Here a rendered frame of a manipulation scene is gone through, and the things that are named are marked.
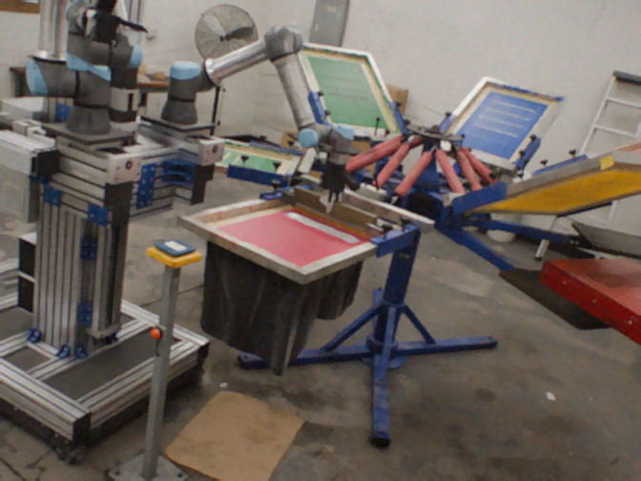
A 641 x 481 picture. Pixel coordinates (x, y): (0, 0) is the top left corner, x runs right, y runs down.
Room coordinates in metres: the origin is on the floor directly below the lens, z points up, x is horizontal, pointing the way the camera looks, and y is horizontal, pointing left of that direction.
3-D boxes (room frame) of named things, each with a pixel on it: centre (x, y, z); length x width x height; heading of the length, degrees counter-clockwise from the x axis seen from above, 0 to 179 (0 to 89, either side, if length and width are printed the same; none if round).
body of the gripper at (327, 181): (2.61, -0.03, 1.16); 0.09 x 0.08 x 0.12; 59
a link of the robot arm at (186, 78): (2.64, 0.64, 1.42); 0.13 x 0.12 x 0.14; 166
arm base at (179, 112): (2.63, 0.64, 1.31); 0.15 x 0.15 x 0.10
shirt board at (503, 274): (2.73, -0.81, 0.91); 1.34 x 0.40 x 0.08; 29
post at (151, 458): (2.00, 0.45, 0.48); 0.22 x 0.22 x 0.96; 59
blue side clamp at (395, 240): (2.48, -0.31, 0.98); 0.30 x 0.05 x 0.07; 149
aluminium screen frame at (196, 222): (2.42, 0.05, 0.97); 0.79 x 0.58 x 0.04; 149
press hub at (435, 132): (3.32, -0.49, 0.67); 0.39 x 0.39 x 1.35
